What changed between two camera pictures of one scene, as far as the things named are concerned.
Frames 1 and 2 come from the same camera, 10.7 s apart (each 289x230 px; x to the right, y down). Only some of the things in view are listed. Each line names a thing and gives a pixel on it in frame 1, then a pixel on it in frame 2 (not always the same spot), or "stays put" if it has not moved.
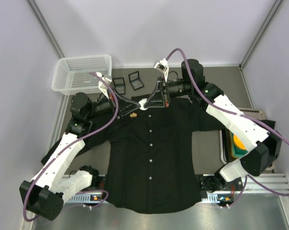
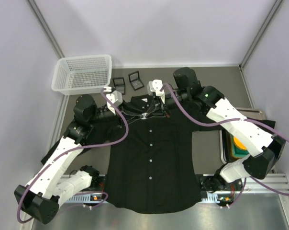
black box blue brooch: [119, 85] stays put
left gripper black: [116, 105] → [122, 111]
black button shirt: [153, 150] stays put
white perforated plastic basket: [72, 74] stays put
